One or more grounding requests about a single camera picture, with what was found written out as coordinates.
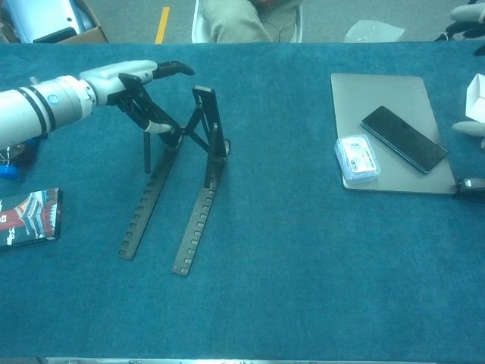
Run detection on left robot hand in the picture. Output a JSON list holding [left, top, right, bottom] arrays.
[[79, 59, 196, 134]]

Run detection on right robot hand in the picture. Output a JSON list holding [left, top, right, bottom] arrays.
[[445, 3, 485, 137]]

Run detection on black folding laptop stand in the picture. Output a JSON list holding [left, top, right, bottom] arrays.
[[117, 85, 231, 276]]

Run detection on silver closed laptop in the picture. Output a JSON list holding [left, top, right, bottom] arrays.
[[330, 72, 457, 195]]

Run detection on brown cardboard box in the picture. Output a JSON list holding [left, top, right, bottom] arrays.
[[0, 0, 110, 45]]

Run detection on yellow floor tape strip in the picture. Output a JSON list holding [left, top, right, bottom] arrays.
[[154, 6, 171, 44]]

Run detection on white paper box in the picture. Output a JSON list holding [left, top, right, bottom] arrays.
[[464, 73, 485, 124]]

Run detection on white plastic device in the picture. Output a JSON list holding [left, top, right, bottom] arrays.
[[0, 0, 94, 43]]

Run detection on clear plastic bag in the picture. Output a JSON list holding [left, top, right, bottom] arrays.
[[343, 20, 406, 43]]

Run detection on cola bottle blue label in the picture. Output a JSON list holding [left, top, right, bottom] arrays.
[[0, 136, 42, 181]]

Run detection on seated person beige trousers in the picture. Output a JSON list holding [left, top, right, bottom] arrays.
[[199, 0, 300, 43]]

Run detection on black smartphone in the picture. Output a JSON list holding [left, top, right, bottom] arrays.
[[360, 105, 449, 175]]

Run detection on red black snack packet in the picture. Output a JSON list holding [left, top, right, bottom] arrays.
[[0, 187, 64, 249]]

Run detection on small black device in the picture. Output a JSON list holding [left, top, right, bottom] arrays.
[[453, 177, 485, 203]]

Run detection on clear plastic card box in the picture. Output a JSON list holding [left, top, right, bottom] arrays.
[[333, 134, 381, 186]]

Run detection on blue felt table cover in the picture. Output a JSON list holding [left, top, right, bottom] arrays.
[[0, 42, 485, 361]]

